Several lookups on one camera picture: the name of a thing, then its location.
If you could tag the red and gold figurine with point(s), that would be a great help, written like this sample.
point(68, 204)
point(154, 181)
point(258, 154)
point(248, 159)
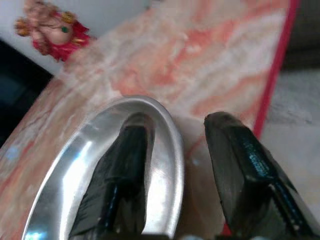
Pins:
point(55, 32)

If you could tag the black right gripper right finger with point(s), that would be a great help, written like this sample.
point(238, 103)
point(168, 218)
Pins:
point(237, 162)

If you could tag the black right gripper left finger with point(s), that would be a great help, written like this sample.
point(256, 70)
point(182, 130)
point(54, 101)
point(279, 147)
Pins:
point(117, 180)

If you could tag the round stainless steel plate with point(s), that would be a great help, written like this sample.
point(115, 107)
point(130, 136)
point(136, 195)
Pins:
point(75, 155)

